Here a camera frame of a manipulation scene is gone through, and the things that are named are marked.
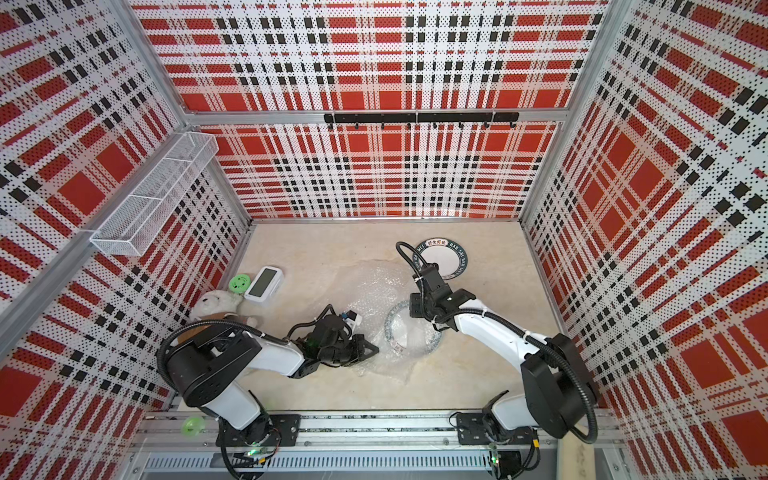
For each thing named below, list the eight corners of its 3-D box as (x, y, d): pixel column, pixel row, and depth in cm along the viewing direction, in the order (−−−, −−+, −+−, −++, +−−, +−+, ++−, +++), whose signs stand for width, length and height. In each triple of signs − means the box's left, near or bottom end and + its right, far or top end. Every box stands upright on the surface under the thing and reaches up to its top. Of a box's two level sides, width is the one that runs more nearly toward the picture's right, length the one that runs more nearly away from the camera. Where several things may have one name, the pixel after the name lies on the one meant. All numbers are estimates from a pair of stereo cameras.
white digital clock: (248, 303, 100) (241, 295, 96) (266, 273, 108) (261, 264, 104) (270, 307, 99) (265, 299, 95) (287, 277, 107) (283, 268, 103)
